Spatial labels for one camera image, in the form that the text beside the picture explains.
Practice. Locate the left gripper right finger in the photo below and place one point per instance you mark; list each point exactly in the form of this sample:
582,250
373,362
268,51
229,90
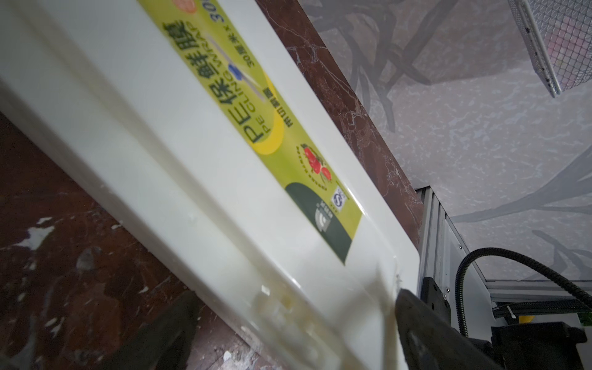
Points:
430,343

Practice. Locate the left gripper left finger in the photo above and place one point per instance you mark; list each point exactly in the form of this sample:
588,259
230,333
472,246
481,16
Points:
163,344

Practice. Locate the white wrap dispenser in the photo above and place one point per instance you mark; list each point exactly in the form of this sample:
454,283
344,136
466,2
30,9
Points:
189,122

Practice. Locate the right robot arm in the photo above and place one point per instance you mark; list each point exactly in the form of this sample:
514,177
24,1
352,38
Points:
539,345

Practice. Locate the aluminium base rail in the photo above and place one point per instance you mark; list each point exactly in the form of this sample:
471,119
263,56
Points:
487,304

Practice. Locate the white wire mesh basket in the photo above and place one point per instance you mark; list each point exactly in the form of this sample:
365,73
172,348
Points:
557,35

